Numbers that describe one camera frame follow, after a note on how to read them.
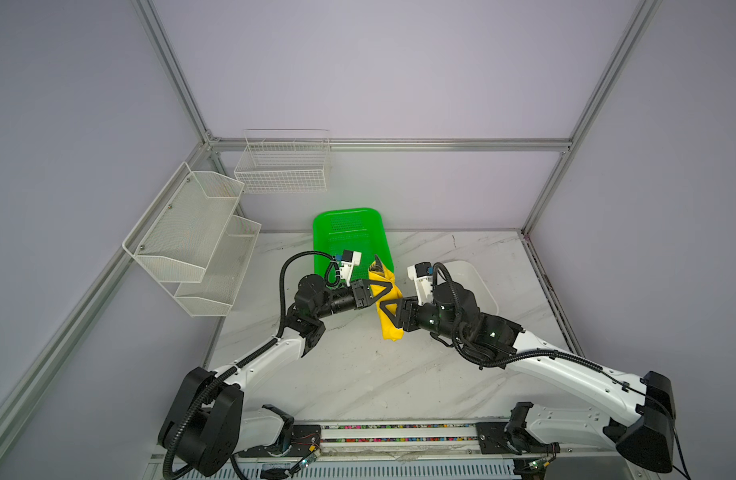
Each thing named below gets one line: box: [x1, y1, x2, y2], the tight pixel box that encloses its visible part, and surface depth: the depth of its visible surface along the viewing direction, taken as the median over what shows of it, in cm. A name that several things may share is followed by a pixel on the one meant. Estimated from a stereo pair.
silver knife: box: [370, 254, 384, 274], surface depth 74 cm
